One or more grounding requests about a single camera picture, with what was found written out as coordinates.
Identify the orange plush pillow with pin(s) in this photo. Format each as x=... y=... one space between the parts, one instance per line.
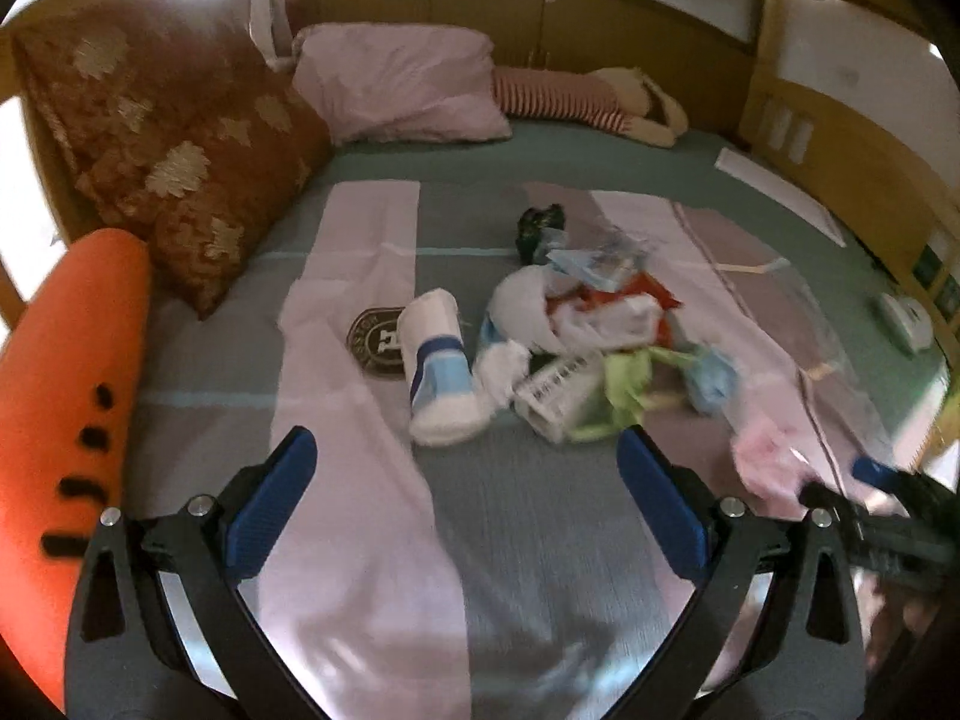
x=67 y=405

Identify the white small device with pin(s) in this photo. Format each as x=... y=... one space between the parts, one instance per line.
x=904 y=319

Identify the dark green booklet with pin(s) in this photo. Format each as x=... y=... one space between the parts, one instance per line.
x=928 y=268

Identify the green mattress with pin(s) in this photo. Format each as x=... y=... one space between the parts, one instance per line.
x=600 y=161

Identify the pink grey patchwork blanket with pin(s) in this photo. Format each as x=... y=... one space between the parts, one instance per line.
x=360 y=540

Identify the red snack wrapper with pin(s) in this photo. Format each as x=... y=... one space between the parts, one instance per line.
x=658 y=292

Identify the pink sock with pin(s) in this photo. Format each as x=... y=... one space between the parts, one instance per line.
x=765 y=457

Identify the red cardboard packet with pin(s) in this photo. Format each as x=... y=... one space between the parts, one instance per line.
x=581 y=305

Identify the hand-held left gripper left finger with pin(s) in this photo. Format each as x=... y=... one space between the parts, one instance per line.
x=271 y=495

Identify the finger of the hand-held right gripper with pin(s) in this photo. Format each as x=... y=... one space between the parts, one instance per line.
x=825 y=499
x=874 y=471

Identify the clear plastic bag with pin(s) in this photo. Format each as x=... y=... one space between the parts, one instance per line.
x=810 y=315

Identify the white striped box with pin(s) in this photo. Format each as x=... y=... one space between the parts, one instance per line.
x=555 y=390

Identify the wooden bunk bed frame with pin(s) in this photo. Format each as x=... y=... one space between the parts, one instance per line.
x=637 y=30

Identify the white crumpled tissue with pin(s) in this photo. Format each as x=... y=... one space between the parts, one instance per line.
x=502 y=373

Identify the striped plush doll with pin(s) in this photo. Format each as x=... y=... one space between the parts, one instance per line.
x=570 y=94

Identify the pink pillow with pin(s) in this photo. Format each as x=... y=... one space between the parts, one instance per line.
x=397 y=82

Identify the white plastic bag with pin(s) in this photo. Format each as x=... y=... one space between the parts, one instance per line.
x=525 y=307

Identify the brown patterned cushion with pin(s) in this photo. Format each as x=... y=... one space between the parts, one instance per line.
x=172 y=157

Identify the white paper strip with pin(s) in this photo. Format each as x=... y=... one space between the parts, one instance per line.
x=780 y=191

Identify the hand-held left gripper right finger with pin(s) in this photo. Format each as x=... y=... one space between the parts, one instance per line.
x=660 y=502

